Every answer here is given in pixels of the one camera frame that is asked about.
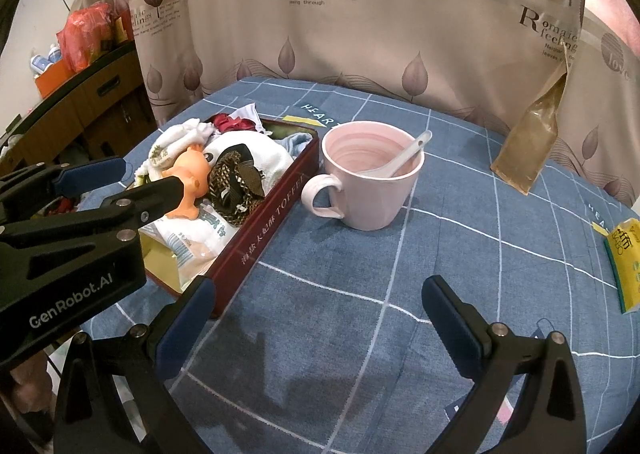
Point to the brown wooden cabinet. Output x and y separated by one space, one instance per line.
90 104

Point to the white plastic bottle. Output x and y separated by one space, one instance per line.
38 64
55 53

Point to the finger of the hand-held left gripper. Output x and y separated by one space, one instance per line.
92 174
155 191

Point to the person's left hand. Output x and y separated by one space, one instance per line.
30 384

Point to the gold metal tin box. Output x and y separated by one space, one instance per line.
260 244

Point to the orange plastic bag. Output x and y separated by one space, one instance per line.
85 39

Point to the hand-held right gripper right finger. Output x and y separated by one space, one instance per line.
452 329

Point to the blue checked bedsheet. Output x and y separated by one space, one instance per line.
350 334

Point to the pink ceramic mug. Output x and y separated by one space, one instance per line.
370 199

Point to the fuzzy blue-grey sock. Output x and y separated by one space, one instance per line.
297 142

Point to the yellow packet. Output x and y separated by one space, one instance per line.
625 269

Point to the orange rubber doll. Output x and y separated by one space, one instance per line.
187 169

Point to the yellow box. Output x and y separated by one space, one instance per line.
122 30

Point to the beige leaf-print curtain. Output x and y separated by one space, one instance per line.
375 34

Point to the white ceramic spoon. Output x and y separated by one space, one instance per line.
405 154

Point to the white sock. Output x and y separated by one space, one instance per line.
185 137

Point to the brown paper pouch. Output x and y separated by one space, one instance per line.
530 144

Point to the white teal-print tissue packet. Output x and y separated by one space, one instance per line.
200 234

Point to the red and white cloth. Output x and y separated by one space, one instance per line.
232 123

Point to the orange box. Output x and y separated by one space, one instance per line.
52 79

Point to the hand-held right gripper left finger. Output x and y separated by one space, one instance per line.
182 329

